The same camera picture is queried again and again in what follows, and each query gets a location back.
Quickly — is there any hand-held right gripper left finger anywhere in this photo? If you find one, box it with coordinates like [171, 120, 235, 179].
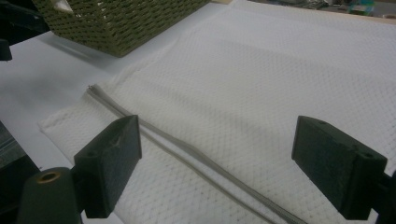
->
[73, 115, 143, 219]

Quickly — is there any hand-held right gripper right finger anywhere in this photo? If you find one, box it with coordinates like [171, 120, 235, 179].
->
[290, 115, 389, 221]

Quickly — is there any green woven basket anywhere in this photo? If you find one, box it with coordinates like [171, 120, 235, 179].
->
[31, 0, 210, 59]

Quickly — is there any white mesh laundry bag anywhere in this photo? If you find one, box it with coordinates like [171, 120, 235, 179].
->
[37, 0, 396, 224]

